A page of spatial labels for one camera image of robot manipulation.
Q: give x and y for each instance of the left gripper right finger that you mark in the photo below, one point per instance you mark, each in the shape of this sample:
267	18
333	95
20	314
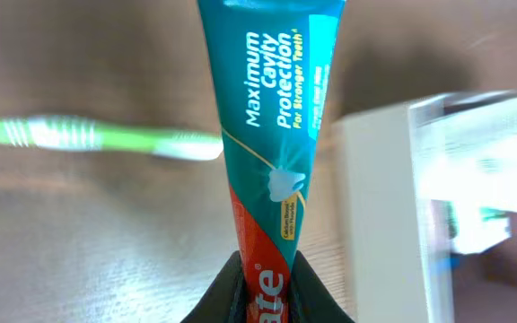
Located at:
309	300

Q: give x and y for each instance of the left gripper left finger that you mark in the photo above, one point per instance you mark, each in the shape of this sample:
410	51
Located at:
225	299

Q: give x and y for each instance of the green toothbrush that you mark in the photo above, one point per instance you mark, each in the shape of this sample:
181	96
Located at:
77	134

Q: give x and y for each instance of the Colgate toothpaste tube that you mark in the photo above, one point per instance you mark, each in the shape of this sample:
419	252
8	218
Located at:
270	63

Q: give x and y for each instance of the white box with pink interior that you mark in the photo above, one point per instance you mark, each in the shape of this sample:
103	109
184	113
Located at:
428	192

